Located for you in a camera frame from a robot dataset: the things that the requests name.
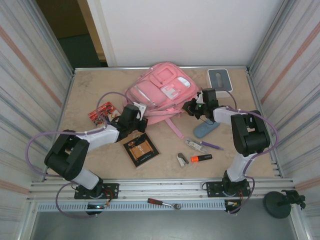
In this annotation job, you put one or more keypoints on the grey-blue pencil case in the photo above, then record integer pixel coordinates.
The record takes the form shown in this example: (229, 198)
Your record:
(203, 131)

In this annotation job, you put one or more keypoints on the small grey stapler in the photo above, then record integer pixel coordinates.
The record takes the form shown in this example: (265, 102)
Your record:
(182, 160)

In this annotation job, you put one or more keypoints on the aluminium front rail frame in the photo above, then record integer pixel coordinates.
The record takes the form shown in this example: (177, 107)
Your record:
(162, 187)

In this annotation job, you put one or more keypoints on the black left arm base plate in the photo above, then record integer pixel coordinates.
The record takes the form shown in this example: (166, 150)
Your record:
(112, 190)

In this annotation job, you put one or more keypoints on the purple pen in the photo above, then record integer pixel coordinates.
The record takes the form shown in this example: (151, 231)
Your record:
(210, 145)

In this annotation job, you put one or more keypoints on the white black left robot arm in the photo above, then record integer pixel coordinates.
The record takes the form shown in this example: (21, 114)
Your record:
(100, 136)

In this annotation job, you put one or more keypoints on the clear plastic small case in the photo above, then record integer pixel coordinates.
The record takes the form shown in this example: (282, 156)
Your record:
(195, 145)

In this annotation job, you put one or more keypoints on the orange black highlighter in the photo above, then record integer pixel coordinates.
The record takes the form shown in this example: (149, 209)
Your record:
(202, 157)

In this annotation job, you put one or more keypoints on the corrugated side panel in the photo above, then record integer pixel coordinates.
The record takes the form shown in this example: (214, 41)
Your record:
(295, 100)
(25, 100)

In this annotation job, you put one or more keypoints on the aluminium back rail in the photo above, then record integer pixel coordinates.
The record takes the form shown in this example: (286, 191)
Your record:
(100, 68)

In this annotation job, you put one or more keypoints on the pink student backpack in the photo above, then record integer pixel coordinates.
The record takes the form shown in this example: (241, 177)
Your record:
(150, 92)

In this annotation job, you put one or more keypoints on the red comic book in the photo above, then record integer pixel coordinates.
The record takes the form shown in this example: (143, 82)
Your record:
(100, 116)

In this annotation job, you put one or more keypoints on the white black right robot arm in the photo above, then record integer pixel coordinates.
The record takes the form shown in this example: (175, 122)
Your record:
(250, 135)

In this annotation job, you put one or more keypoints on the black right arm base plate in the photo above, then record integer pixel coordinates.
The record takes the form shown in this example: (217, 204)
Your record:
(212, 190)

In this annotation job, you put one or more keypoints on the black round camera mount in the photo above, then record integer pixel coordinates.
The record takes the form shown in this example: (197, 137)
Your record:
(275, 203)

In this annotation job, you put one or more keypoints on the brown hardcover notebook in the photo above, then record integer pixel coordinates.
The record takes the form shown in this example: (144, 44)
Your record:
(141, 151)

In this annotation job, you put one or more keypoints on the white grey tissue box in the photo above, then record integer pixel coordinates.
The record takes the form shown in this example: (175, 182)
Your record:
(220, 80)

